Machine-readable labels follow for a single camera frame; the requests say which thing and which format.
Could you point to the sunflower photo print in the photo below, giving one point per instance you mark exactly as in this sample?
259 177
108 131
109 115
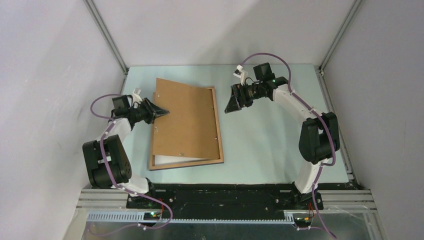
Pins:
161 160

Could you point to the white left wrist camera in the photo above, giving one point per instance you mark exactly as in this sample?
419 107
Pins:
136 98

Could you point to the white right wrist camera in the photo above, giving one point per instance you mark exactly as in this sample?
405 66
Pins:
240 73

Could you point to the grey cable duct strip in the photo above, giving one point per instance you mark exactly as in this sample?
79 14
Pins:
147 217

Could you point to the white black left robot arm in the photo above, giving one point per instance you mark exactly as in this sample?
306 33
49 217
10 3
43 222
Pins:
106 161

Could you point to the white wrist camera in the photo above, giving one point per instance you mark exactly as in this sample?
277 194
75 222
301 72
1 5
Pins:
136 98
240 73

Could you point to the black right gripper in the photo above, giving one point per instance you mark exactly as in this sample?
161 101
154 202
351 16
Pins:
233 105

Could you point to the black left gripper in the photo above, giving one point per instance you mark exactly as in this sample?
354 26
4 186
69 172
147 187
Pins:
153 111

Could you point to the aluminium enclosure rail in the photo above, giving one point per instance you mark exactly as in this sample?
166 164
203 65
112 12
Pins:
106 34

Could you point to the brown cardboard backing board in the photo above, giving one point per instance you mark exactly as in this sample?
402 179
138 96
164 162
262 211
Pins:
190 129

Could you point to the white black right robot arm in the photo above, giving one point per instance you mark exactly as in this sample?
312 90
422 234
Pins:
319 135

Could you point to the wooden picture frame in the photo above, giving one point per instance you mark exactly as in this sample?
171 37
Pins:
152 167

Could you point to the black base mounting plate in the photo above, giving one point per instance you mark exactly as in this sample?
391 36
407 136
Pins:
226 201

